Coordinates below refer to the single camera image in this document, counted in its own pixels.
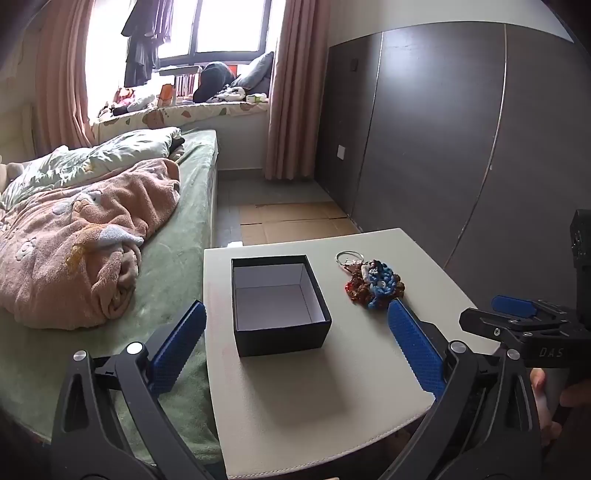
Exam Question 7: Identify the row of books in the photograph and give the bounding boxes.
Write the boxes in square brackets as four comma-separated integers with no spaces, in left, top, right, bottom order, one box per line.
[174,74,201,97]

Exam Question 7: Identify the bed with green sheet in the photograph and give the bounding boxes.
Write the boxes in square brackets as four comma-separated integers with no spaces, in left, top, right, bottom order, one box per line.
[0,129,223,462]

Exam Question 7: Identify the hanging dark clothes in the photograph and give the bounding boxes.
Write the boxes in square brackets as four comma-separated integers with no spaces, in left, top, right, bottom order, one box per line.
[121,0,175,88]

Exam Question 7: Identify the black bag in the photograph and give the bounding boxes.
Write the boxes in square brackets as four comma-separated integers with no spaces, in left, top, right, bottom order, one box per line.
[192,62,236,103]

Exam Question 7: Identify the green patterned pillow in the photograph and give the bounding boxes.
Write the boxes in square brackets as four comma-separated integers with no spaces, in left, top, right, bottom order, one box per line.
[0,127,184,211]

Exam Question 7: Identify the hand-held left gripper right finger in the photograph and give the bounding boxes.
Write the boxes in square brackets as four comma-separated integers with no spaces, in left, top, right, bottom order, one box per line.
[383,299,543,480]

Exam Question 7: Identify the dark grey wardrobe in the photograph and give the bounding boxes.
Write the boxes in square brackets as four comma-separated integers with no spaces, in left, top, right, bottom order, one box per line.
[316,23,591,324]

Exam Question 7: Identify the pink fleece blanket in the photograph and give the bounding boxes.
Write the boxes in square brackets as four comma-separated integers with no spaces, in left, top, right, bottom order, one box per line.
[0,158,182,331]

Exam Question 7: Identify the person's right hand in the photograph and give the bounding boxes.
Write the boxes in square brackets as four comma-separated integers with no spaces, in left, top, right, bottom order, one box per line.
[530,368,591,446]

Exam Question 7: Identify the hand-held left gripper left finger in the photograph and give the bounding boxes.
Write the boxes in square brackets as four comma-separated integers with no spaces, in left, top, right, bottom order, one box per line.
[51,300,218,480]

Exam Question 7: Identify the grey pillow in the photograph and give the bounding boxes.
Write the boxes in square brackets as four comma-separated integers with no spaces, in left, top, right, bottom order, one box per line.
[231,52,276,93]

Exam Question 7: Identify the pink curtain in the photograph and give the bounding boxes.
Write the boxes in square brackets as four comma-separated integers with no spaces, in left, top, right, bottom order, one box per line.
[264,0,331,181]
[34,0,98,149]

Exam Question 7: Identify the pile of jewelry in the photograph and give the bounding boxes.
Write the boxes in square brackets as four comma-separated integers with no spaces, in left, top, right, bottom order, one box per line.
[344,258,406,311]

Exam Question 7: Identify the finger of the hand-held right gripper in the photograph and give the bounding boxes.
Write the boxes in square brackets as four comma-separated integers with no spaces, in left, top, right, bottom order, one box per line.
[459,308,532,346]
[492,295,574,324]

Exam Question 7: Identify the window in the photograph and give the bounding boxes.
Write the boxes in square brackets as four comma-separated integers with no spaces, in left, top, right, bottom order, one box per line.
[88,0,288,70]

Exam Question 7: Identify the silver metal ring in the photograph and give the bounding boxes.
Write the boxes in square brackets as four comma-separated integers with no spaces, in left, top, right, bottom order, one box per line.
[336,250,366,269]

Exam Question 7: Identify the black square box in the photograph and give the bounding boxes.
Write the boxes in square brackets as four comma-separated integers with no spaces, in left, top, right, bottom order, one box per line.
[231,255,333,358]

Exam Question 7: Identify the heap of toys and clothes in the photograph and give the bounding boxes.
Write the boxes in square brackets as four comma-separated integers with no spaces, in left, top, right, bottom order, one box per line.
[99,85,158,116]

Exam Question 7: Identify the flat cardboard sheet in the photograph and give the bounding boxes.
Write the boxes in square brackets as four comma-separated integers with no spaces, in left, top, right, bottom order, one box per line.
[239,200,361,247]

